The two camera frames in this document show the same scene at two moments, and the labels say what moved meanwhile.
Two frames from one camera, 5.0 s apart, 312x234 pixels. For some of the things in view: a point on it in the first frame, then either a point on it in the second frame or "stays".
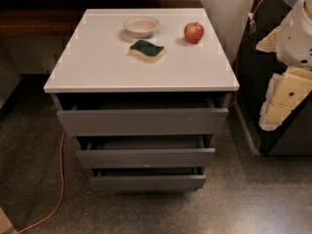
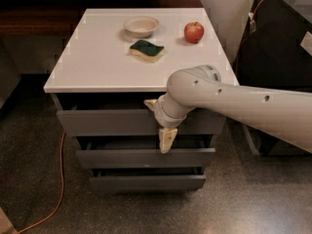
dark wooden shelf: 61,18 stays
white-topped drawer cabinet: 145,92 stays
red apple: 193,32 stays
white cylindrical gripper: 296,39 -> 161,114
